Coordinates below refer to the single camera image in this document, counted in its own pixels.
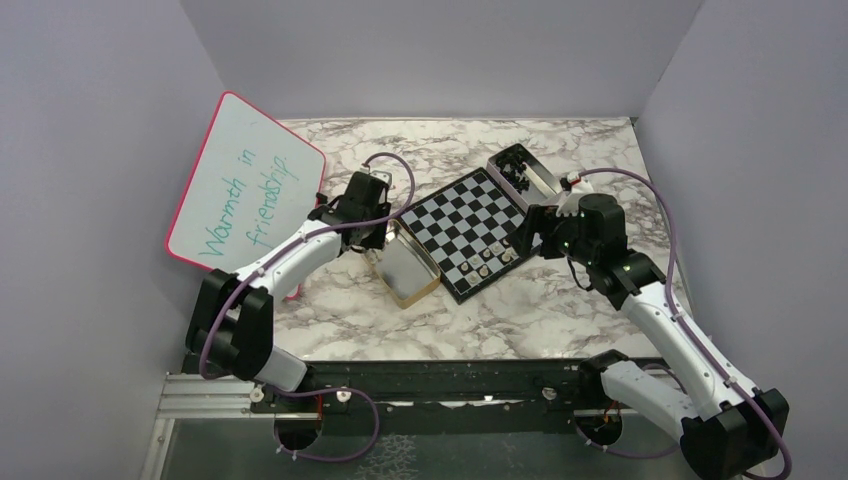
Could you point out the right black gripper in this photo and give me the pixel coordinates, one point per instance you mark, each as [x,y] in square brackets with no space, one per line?
[540,218]

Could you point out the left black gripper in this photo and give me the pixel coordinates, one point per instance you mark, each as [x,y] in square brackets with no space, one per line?
[376,240]

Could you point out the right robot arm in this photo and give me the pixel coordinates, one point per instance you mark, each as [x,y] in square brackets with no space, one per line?
[662,318]

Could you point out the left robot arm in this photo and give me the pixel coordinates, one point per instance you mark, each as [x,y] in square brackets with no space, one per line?
[231,328]

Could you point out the pile of black pieces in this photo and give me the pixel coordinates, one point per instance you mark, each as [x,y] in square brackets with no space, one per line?
[513,163]

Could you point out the black white chess board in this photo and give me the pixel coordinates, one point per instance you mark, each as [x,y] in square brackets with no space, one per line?
[461,220]

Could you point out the white board pink rim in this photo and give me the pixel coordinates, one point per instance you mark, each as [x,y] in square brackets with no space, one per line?
[252,185]

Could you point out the silver white tin tray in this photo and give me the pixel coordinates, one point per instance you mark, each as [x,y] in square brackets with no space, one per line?
[544,187]

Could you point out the gold tin tray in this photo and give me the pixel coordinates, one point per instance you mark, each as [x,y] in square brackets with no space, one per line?
[404,266]

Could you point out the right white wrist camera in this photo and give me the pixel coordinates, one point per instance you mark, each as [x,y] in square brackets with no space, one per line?
[574,187]

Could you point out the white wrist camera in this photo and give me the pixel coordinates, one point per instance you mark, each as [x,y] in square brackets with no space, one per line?
[574,187]
[384,177]

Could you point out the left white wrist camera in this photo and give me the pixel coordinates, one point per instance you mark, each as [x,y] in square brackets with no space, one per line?
[384,177]

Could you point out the black metal base rail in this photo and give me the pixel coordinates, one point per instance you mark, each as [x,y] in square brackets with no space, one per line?
[359,399]

